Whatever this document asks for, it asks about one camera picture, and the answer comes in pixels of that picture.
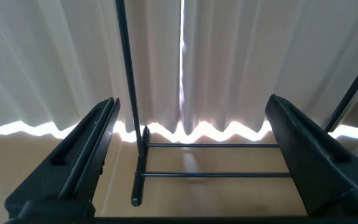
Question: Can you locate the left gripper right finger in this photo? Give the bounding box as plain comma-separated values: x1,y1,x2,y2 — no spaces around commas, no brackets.
265,94,358,218

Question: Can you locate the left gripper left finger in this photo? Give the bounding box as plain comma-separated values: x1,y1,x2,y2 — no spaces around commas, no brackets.
4,97,121,219

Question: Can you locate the black clothes rack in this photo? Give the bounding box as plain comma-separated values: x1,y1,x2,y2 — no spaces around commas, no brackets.
115,0,358,207

